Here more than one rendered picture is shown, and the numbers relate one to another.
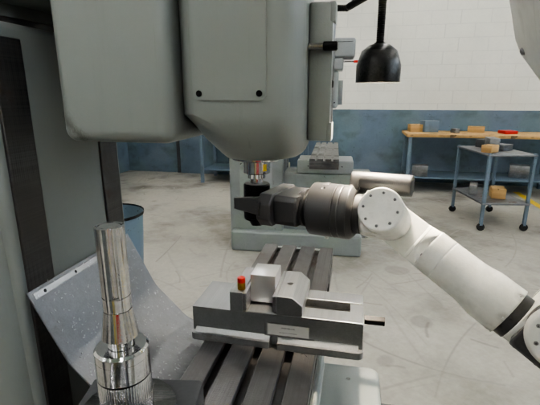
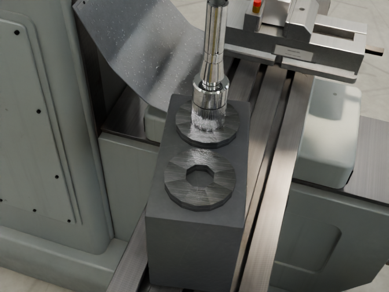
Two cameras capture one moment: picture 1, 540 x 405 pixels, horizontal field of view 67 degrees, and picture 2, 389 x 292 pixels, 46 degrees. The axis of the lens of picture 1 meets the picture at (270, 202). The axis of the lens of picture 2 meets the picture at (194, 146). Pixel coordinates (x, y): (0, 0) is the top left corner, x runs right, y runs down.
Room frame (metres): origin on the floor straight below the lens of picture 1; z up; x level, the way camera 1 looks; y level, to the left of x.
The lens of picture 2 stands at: (-0.13, 0.13, 1.58)
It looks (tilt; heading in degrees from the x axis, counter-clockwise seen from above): 49 degrees down; 3
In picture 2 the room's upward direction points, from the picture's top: 3 degrees clockwise
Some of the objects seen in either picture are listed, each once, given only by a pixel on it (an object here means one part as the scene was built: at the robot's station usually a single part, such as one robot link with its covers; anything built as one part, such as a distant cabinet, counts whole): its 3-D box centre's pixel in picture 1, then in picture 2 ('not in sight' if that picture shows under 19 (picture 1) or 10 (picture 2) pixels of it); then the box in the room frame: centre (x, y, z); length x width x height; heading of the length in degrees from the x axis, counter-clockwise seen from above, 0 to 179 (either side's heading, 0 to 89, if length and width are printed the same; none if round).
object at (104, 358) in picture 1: (121, 349); (210, 83); (0.32, 0.13, 1.19); 0.05 x 0.05 x 0.01
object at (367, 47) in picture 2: (374, 321); (373, 50); (0.73, -0.21, 0.97); 0.04 x 0.02 x 0.02; 78
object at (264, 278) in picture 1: (266, 282); (278, 5); (0.78, 0.01, 1.03); 0.06 x 0.05 x 0.06; 168
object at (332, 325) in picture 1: (280, 305); (287, 28); (0.78, -0.02, 0.98); 0.35 x 0.15 x 0.11; 78
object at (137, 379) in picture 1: (125, 382); (209, 103); (0.32, 0.13, 1.16); 0.05 x 0.05 x 0.06
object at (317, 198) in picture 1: (303, 208); not in sight; (0.67, -0.06, 1.23); 0.13 x 0.12 x 0.10; 153
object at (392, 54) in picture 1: (378, 63); not in sight; (0.70, -0.18, 1.46); 0.07 x 0.07 x 0.06
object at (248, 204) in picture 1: (248, 205); not in sight; (0.68, 0.04, 1.23); 0.06 x 0.02 x 0.03; 63
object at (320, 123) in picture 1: (321, 74); not in sight; (0.69, -0.08, 1.45); 0.04 x 0.04 x 0.21; 78
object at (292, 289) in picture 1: (292, 292); (301, 17); (0.77, -0.05, 1.02); 0.12 x 0.06 x 0.04; 168
